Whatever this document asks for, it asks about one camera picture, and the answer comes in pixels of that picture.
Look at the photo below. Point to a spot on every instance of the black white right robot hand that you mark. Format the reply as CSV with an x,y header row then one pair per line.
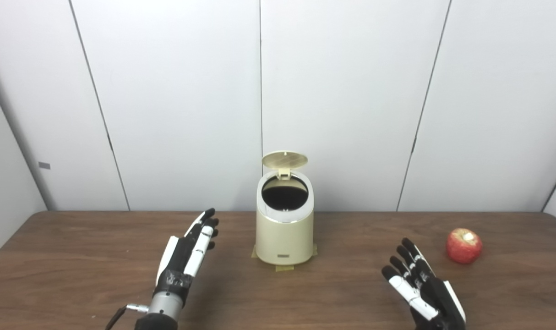
x,y
427,288

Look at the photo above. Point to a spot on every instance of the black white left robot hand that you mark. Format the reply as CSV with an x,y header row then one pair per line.
x,y
182,256

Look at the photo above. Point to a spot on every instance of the red apple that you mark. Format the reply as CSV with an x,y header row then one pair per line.
x,y
464,246

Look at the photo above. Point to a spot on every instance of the cream round bin lid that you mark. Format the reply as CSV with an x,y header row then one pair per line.
x,y
285,160

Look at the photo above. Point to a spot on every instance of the cream-colored bin body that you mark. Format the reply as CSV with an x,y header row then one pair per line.
x,y
285,238

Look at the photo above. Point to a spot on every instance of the small grey wall tag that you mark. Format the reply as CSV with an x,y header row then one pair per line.
x,y
44,165

